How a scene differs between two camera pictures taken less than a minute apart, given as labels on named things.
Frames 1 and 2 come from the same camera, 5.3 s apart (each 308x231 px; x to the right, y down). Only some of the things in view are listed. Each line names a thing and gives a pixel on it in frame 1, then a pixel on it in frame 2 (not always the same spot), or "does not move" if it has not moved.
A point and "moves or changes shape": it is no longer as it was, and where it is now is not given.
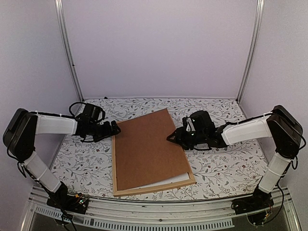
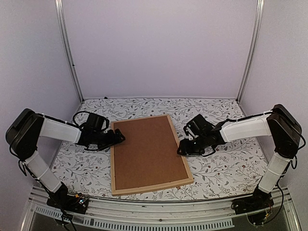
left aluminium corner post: x=59 y=12 does not move
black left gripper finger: x=116 y=129 -> x=119 y=137
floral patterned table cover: x=85 y=168 does not move
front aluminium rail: x=175 y=214 does not move
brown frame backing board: x=144 y=155 moves or changes shape
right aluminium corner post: x=260 y=14 does not move
